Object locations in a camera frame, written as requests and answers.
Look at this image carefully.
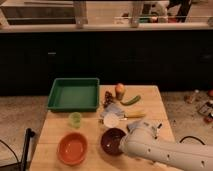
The orange yellow bottle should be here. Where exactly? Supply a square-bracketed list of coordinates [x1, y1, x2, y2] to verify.
[115, 83, 125, 100]

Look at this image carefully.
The yellow handled knife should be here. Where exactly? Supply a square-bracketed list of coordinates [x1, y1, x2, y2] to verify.
[120, 112, 146, 120]

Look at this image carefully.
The black chair frame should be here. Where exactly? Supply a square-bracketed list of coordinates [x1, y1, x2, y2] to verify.
[0, 128, 36, 171]

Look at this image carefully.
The green cucumber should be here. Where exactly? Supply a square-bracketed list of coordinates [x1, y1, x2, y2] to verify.
[120, 95, 141, 106]

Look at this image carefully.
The orange bowl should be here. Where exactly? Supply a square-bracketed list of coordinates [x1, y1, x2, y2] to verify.
[57, 132, 88, 166]

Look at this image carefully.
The blue sponge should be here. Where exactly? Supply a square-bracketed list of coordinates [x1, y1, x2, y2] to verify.
[127, 120, 140, 132]

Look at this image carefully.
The dark grape bunch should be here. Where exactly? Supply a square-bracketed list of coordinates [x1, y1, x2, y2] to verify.
[104, 91, 115, 107]

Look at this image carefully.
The dark purple bowl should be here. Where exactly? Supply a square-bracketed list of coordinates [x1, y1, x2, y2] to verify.
[101, 128, 126, 156]

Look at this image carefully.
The green plastic cup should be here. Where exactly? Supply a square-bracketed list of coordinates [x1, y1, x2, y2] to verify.
[68, 112, 81, 129]

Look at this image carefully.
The black floor cable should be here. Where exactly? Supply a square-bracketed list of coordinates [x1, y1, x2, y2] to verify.
[179, 135, 207, 146]

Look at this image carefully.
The green plastic tray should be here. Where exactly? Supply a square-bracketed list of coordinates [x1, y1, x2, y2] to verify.
[47, 78, 99, 112]

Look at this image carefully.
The grey blue cloth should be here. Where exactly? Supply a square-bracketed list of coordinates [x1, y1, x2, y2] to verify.
[100, 104, 125, 118]

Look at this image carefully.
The white handled brush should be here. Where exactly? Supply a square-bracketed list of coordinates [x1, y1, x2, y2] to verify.
[157, 123, 163, 131]

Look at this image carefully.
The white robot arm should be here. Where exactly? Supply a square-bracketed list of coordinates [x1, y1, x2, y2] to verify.
[119, 120, 213, 171]

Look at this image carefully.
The white cup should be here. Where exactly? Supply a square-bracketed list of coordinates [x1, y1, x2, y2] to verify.
[103, 113, 119, 128]

